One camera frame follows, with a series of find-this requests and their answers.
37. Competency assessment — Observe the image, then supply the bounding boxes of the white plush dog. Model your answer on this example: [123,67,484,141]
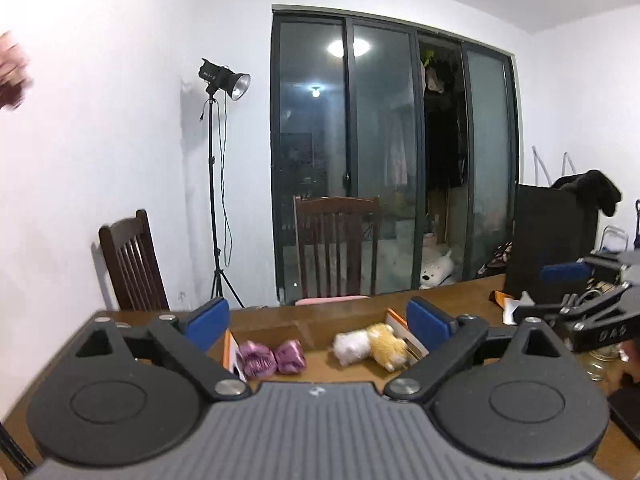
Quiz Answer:
[419,250,457,290]

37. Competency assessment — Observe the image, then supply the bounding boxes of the patterned cloth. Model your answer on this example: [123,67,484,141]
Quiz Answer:
[477,241,513,277]

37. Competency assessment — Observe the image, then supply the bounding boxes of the black light cable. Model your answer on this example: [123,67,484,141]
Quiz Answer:
[199,97,235,267]

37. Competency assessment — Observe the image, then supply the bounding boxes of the black cabinet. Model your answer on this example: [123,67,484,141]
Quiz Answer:
[504,183,599,306]

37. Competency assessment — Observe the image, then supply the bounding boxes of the metal folding frame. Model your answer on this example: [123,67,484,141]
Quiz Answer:
[597,226,630,254]

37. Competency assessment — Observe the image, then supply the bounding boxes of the black studio light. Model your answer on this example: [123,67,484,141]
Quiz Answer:
[199,57,252,102]

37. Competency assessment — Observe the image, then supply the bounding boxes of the blurred pink red object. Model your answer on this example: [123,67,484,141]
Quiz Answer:
[0,30,34,112]

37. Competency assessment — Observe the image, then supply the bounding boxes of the orange and white paper packet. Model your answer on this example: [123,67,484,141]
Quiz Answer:
[489,290,527,326]

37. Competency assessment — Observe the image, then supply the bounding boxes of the pink plush toy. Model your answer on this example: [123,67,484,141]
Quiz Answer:
[274,339,306,375]
[239,341,277,380]

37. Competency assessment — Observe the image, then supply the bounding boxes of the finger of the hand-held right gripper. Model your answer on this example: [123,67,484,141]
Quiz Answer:
[514,285,632,333]
[540,252,640,288]

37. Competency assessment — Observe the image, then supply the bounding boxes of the dark wooden chair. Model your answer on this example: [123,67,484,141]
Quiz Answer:
[293,195,382,300]
[98,209,171,312]

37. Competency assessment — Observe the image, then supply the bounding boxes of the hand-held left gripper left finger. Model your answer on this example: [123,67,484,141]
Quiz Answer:
[75,296,252,403]

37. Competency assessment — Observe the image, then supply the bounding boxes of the clear glass jar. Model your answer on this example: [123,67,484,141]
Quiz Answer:
[585,345,623,382]

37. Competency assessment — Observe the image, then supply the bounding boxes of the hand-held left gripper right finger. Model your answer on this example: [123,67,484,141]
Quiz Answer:
[382,296,569,404]

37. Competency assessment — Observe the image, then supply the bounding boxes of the hanging clothes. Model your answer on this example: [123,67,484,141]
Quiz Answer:
[420,47,466,96]

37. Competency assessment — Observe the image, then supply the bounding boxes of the black light stand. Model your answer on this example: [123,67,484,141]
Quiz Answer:
[206,94,246,309]

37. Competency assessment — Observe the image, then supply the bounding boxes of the orange-edged cardboard box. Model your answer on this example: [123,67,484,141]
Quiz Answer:
[222,308,431,385]

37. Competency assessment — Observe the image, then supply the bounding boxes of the pink seat cushion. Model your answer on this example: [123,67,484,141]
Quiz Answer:
[295,295,371,307]

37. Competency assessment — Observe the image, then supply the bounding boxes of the sliding glass door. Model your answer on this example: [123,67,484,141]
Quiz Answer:
[271,6,521,306]

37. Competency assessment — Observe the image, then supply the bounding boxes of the white and yellow plush toy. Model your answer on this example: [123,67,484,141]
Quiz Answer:
[332,322,410,373]

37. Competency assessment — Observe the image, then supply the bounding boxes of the black garment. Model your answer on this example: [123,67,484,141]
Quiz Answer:
[552,170,623,217]

